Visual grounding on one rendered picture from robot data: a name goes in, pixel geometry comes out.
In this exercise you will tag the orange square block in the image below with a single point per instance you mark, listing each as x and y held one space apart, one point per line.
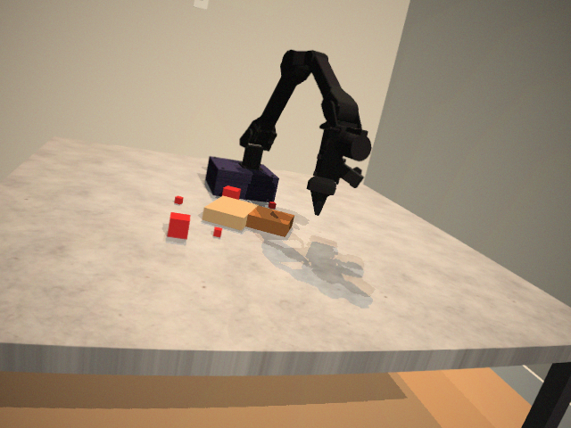
270 221

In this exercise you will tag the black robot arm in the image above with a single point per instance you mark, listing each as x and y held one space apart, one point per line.
342 131

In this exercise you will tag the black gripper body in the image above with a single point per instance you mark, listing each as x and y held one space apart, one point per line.
323 180

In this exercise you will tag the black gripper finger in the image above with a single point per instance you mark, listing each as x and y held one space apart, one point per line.
318 200

